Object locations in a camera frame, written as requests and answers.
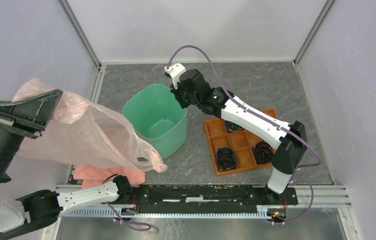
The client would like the black rolled trash bag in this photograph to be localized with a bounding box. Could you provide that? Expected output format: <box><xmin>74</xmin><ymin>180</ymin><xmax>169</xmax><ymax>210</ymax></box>
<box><xmin>252</xmin><ymin>141</ymin><xmax>274</xmax><ymax>165</ymax></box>
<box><xmin>215</xmin><ymin>147</ymin><xmax>238</xmax><ymax>172</ymax></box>

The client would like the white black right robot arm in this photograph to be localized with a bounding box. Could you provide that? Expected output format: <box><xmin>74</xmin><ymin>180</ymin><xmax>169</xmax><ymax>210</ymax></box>
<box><xmin>164</xmin><ymin>63</ymin><xmax>307</xmax><ymax>204</ymax></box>

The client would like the orange compartment tray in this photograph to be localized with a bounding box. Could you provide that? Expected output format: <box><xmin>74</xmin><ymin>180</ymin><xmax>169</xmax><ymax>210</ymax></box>
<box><xmin>204</xmin><ymin>118</ymin><xmax>272</xmax><ymax>177</ymax></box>

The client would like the black rolled trash bag right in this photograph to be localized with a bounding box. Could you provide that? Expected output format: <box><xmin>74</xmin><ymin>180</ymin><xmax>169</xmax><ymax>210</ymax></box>
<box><xmin>252</xmin><ymin>141</ymin><xmax>274</xmax><ymax>165</ymax></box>

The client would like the salmon pink cloth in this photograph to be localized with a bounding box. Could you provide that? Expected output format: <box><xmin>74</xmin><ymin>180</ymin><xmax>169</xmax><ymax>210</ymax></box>
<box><xmin>73</xmin><ymin>165</ymin><xmax>146</xmax><ymax>189</ymax></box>

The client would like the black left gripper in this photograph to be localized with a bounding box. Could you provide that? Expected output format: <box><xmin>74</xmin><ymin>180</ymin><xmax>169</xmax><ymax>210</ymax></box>
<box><xmin>0</xmin><ymin>88</ymin><xmax>69</xmax><ymax>183</ymax></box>

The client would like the black rolled trash bag front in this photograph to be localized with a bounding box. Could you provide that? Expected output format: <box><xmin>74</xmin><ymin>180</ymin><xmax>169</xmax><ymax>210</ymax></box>
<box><xmin>215</xmin><ymin>147</ymin><xmax>238</xmax><ymax>172</ymax></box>

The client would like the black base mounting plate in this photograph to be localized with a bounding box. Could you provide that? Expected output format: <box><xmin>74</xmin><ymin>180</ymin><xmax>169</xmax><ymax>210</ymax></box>
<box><xmin>115</xmin><ymin>184</ymin><xmax>298</xmax><ymax>214</ymax></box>

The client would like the translucent pink trash bag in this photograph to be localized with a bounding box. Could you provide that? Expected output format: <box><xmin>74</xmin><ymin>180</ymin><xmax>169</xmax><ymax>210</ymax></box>
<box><xmin>17</xmin><ymin>90</ymin><xmax>167</xmax><ymax>173</ymax></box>

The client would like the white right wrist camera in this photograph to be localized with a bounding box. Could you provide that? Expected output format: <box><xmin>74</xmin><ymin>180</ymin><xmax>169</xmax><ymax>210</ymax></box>
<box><xmin>164</xmin><ymin>63</ymin><xmax>186</xmax><ymax>89</ymax></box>

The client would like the green plastic trash bin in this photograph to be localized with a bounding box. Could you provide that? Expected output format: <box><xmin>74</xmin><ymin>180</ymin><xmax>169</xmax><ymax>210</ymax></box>
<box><xmin>122</xmin><ymin>84</ymin><xmax>188</xmax><ymax>159</ymax></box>

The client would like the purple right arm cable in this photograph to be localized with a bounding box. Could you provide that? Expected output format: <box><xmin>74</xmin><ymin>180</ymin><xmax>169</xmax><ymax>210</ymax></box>
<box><xmin>167</xmin><ymin>44</ymin><xmax>323</xmax><ymax>225</ymax></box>

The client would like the white slotted cable duct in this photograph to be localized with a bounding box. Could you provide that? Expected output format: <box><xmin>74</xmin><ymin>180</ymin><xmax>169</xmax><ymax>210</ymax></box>
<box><xmin>65</xmin><ymin>206</ymin><xmax>271</xmax><ymax>220</ymax></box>

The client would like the dark rolled trash bag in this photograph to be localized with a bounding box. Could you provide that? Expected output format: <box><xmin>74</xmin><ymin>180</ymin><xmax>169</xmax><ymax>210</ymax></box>
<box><xmin>224</xmin><ymin>120</ymin><xmax>243</xmax><ymax>133</ymax></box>

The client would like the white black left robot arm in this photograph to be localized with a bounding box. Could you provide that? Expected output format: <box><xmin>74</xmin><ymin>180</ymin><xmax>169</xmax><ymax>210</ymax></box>
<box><xmin>0</xmin><ymin>89</ymin><xmax>133</xmax><ymax>240</ymax></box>

